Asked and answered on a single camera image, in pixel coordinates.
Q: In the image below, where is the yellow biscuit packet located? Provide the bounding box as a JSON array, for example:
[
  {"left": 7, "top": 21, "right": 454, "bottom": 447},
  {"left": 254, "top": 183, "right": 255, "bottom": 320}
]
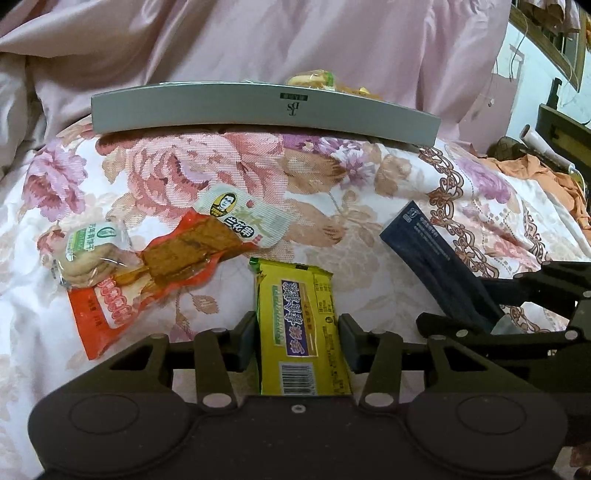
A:
[{"left": 249, "top": 258, "right": 352, "bottom": 397}]

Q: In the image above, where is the dark blue snack stick packet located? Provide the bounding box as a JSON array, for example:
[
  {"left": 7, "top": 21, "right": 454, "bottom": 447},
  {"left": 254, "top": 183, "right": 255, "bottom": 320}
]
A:
[{"left": 380, "top": 201, "right": 523, "bottom": 335}]

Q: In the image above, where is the orange dried tofu packet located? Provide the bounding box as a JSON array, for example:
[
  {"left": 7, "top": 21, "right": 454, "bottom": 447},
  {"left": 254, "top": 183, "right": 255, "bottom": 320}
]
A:
[{"left": 68, "top": 209, "right": 256, "bottom": 360}]

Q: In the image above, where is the orange cloth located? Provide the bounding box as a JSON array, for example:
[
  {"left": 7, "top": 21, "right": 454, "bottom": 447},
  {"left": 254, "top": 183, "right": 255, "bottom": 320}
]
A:
[{"left": 480, "top": 154, "right": 590, "bottom": 241}]

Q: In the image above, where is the white green snack sachet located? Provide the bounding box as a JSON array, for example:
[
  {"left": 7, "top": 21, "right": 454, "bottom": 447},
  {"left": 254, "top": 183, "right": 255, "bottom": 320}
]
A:
[{"left": 193, "top": 183, "right": 294, "bottom": 249}]

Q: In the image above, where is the dark wooden cabinet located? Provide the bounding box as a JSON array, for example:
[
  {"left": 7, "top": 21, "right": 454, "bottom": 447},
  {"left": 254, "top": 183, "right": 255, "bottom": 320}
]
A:
[{"left": 536, "top": 78, "right": 591, "bottom": 186}]

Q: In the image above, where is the rolled white paper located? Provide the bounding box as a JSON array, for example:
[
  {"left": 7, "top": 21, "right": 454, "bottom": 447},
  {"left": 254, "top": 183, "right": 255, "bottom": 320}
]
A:
[{"left": 520, "top": 124, "right": 576, "bottom": 172}]

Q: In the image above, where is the floral bed sheet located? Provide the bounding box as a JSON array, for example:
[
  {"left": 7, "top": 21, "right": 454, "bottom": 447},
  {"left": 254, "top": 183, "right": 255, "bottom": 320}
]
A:
[{"left": 1, "top": 119, "right": 590, "bottom": 479}]

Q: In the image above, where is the green label biscuit pack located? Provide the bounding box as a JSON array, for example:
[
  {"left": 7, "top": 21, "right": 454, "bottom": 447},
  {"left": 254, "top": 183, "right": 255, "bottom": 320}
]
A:
[{"left": 52, "top": 221, "right": 141, "bottom": 290}]

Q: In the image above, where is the grey cardboard box tray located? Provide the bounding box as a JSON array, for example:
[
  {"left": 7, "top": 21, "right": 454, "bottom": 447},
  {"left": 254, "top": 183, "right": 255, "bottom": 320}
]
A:
[{"left": 91, "top": 82, "right": 441, "bottom": 147}]

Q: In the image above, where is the wooden framed window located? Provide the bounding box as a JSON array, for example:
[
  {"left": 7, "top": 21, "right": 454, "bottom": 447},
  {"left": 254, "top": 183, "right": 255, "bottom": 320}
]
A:
[{"left": 509, "top": 0, "right": 590, "bottom": 92}]

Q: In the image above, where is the clear wrapped bread pack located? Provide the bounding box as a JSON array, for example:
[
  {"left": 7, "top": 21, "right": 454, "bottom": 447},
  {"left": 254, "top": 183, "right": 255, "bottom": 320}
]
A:
[{"left": 287, "top": 69, "right": 382, "bottom": 100}]

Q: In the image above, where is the pink satin quilt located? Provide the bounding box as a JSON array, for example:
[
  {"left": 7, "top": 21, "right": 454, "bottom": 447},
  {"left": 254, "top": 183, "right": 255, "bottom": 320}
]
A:
[{"left": 1, "top": 1, "right": 511, "bottom": 170}]

